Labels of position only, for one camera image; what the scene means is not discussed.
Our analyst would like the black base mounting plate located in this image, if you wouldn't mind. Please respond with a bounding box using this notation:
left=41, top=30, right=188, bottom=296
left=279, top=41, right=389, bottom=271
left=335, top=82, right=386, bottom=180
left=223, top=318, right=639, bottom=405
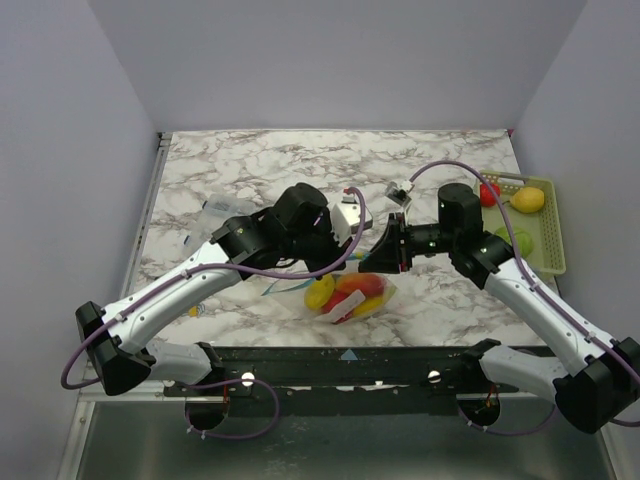
left=164, top=347, right=494, bottom=417

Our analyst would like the beige plastic basket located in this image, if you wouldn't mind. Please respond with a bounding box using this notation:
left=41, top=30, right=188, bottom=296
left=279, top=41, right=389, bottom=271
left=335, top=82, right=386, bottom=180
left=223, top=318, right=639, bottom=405
left=481, top=171, right=566, bottom=279

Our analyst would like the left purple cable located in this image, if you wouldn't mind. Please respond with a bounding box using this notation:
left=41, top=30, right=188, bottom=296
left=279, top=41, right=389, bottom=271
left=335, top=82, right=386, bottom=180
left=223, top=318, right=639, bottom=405
left=60, top=185, right=367, bottom=441

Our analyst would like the clear plastic packet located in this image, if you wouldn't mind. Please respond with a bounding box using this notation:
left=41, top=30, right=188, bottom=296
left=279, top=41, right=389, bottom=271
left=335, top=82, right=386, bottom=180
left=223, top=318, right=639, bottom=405
left=183, top=193, right=256, bottom=255

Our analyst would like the yellow toy starfruit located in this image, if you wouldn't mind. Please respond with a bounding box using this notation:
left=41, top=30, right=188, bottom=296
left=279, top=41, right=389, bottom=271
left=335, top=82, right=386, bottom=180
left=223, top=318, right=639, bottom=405
left=304, top=274, right=335, bottom=311

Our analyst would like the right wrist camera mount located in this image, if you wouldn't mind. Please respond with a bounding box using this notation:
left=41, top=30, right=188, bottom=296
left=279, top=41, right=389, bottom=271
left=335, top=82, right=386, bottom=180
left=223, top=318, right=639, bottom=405
left=385, top=180, right=414, bottom=224

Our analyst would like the yellow toy banana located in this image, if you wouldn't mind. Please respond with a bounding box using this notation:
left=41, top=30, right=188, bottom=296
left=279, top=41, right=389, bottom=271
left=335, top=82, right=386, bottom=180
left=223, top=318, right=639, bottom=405
left=351, top=295, right=391, bottom=318

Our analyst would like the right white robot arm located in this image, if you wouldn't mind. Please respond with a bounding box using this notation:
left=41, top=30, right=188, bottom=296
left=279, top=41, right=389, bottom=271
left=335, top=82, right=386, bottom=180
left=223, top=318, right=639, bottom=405
left=358, top=183, right=639, bottom=434

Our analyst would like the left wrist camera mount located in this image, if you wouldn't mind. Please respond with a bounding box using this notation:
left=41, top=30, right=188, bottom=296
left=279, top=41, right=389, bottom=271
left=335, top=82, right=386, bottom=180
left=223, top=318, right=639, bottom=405
left=330, top=194, right=361, bottom=246

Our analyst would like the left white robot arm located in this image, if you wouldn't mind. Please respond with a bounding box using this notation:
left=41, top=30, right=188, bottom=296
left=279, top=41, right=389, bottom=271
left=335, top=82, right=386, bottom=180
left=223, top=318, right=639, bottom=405
left=75, top=183, right=366, bottom=396

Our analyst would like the clear zip top bag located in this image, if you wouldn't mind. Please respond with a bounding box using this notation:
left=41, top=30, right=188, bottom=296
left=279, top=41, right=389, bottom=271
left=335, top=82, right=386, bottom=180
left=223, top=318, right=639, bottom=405
left=262, top=251, right=397, bottom=325

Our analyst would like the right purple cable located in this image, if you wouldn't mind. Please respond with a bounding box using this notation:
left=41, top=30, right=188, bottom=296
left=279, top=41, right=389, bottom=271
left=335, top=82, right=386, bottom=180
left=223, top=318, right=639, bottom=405
left=409, top=160, right=640, bottom=435

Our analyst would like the purple cable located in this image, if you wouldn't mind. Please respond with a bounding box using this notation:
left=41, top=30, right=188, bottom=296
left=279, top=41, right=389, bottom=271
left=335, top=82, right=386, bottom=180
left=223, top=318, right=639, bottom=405
left=409, top=160, right=640, bottom=435
left=60, top=185, right=367, bottom=441

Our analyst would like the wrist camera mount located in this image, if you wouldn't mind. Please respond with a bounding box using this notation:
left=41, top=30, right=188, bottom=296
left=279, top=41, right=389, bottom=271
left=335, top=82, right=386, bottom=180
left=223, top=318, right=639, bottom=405
left=330, top=194, right=361, bottom=246
left=385, top=180, right=414, bottom=224

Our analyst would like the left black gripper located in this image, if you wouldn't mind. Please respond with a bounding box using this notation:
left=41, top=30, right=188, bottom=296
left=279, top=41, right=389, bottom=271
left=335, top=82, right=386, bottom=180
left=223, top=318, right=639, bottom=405
left=283, top=213, right=354, bottom=281

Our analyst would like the red toy tomato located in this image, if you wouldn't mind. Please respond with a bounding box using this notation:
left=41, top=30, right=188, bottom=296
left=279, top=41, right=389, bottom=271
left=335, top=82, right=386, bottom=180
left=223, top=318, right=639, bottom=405
left=356, top=273, right=388, bottom=298

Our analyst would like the red toy strawberry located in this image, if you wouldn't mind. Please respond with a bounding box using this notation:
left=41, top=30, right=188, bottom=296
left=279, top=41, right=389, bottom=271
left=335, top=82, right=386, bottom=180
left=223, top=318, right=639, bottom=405
left=479, top=183, right=501, bottom=208

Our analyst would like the green toy cabbage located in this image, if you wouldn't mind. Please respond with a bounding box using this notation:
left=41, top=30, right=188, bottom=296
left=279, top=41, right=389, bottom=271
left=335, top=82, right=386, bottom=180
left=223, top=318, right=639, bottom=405
left=494, top=226, right=534, bottom=259

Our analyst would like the red toy chili pepper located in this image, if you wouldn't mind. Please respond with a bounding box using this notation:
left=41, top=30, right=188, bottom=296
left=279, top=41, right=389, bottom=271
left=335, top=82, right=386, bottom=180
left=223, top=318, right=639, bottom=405
left=335, top=273, right=366, bottom=295

